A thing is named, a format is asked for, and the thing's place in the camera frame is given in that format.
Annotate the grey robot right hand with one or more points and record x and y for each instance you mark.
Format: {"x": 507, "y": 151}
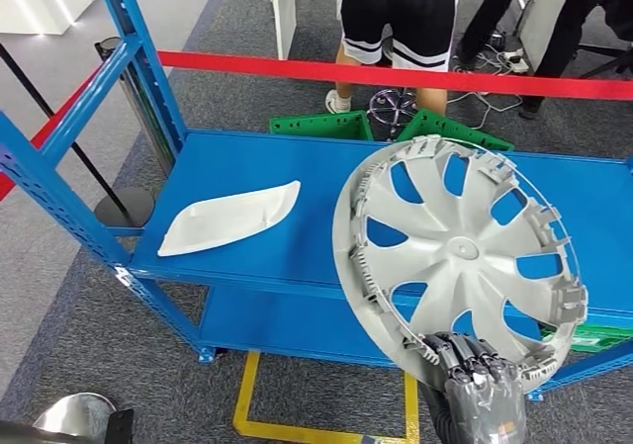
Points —
{"x": 490, "y": 402}

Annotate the grey plastic wheel hubcap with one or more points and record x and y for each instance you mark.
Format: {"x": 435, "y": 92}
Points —
{"x": 459, "y": 251}

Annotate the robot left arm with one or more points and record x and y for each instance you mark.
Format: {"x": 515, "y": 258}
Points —
{"x": 74, "y": 415}

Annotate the blue metal shelf rack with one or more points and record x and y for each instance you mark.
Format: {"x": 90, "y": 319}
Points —
{"x": 296, "y": 166}

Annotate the white plastic car part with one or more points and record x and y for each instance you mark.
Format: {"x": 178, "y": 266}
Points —
{"x": 227, "y": 221}

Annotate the green plastic crate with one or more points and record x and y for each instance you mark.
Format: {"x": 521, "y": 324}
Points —
{"x": 598, "y": 337}
{"x": 445, "y": 128}
{"x": 321, "y": 126}

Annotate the white power strip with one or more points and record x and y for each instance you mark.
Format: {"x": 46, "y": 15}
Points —
{"x": 517, "y": 63}

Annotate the white desk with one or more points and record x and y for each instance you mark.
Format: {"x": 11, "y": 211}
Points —
{"x": 281, "y": 8}
{"x": 544, "y": 22}

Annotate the person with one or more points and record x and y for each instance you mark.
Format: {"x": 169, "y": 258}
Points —
{"x": 569, "y": 8}
{"x": 395, "y": 8}

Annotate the black office chair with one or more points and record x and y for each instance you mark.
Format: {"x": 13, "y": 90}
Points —
{"x": 618, "y": 22}

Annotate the red barrier belt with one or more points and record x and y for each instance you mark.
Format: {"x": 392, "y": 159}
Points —
{"x": 49, "y": 126}
{"x": 296, "y": 71}

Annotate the black stanchion with round base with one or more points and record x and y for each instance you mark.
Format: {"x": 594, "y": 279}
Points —
{"x": 124, "y": 208}

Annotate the white cabinet block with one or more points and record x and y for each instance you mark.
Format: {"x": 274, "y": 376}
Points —
{"x": 35, "y": 2}

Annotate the chrome stanchion post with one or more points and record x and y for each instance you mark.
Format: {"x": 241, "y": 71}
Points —
{"x": 145, "y": 123}

